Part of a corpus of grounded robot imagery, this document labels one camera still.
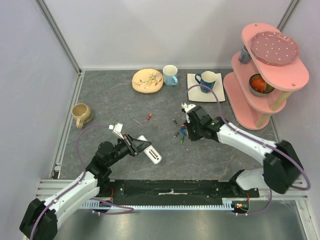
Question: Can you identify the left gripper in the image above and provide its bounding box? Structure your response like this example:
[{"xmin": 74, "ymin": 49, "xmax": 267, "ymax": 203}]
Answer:
[{"xmin": 106, "ymin": 132, "xmax": 152, "ymax": 167}]

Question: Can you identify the white remote control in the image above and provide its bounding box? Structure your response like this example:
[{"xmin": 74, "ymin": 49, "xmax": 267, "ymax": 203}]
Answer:
[{"xmin": 143, "ymin": 145, "xmax": 162, "ymax": 165}]

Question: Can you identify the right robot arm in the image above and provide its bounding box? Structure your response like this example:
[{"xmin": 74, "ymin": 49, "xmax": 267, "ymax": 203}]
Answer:
[{"xmin": 181, "ymin": 103, "xmax": 303, "ymax": 197}]

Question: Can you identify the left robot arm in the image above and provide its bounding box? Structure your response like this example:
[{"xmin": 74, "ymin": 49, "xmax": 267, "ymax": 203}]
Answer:
[{"xmin": 19, "ymin": 134, "xmax": 156, "ymax": 240}]

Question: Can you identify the light blue battery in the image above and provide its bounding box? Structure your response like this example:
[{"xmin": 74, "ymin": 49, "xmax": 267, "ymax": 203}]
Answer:
[{"xmin": 180, "ymin": 129, "xmax": 187, "ymax": 136}]

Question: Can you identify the green battery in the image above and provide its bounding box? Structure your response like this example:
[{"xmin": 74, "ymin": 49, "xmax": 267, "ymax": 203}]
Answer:
[{"xmin": 180, "ymin": 136, "xmax": 185, "ymax": 144}]

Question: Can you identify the white square plate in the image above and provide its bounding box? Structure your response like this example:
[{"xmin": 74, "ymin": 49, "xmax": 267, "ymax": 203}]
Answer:
[{"xmin": 186, "ymin": 73, "xmax": 226, "ymax": 103}]

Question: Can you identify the dark blue mug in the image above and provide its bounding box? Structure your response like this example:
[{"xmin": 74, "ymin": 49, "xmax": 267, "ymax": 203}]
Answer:
[{"xmin": 194, "ymin": 71, "xmax": 217, "ymax": 94}]

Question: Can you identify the light blue mug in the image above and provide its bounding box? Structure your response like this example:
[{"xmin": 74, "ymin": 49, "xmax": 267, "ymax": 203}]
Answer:
[{"xmin": 162, "ymin": 65, "xmax": 178, "ymax": 87}]

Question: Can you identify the yellow floral plate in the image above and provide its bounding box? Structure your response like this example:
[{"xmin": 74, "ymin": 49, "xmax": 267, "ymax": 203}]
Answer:
[{"xmin": 131, "ymin": 68, "xmax": 164, "ymax": 94}]

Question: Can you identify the beige ceramic mug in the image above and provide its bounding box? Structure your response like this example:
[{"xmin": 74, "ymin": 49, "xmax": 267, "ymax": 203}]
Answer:
[{"xmin": 71, "ymin": 103, "xmax": 93, "ymax": 129}]

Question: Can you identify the bowl with fruit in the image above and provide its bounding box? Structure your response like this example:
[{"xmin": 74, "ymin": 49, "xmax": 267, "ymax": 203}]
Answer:
[{"xmin": 248, "ymin": 73, "xmax": 275, "ymax": 97}]

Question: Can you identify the grey blue cup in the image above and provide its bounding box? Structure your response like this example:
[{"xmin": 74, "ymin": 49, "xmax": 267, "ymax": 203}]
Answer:
[{"xmin": 238, "ymin": 45, "xmax": 252, "ymax": 65}]

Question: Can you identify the pink dotted plate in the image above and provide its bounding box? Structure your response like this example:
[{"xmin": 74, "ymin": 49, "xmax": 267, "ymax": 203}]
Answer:
[{"xmin": 250, "ymin": 31, "xmax": 300, "ymax": 67}]

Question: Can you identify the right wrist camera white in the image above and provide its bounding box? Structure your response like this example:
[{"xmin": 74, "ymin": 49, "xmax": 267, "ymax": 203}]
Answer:
[{"xmin": 181, "ymin": 102, "xmax": 196, "ymax": 114}]

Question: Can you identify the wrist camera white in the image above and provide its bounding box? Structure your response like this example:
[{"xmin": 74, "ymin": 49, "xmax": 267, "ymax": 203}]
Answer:
[
  {"xmin": 181, "ymin": 102, "xmax": 196, "ymax": 114},
  {"xmin": 108, "ymin": 123, "xmax": 124, "ymax": 139}
]

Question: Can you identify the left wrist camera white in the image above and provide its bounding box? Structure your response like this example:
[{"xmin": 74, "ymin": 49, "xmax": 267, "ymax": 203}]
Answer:
[{"xmin": 108, "ymin": 123, "xmax": 124, "ymax": 139}]

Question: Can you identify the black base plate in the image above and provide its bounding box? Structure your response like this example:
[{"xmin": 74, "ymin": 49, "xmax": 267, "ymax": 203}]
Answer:
[{"xmin": 97, "ymin": 179, "xmax": 260, "ymax": 206}]

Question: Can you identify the white slotted cable duct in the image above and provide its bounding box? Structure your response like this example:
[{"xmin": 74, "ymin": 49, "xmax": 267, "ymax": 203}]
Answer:
[{"xmin": 80, "ymin": 198, "xmax": 249, "ymax": 211}]

